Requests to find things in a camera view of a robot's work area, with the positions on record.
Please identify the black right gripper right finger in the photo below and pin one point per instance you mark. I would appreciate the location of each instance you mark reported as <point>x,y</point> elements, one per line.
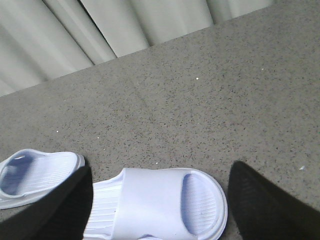
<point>263,211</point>

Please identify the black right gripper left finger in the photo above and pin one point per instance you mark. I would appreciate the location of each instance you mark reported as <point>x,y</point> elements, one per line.
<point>60,215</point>

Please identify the light blue slipper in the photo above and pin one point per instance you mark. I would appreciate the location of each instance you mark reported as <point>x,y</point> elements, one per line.
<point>157,204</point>
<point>29,175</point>

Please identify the beige pleated curtain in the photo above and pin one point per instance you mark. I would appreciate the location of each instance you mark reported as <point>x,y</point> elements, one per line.
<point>41,40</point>

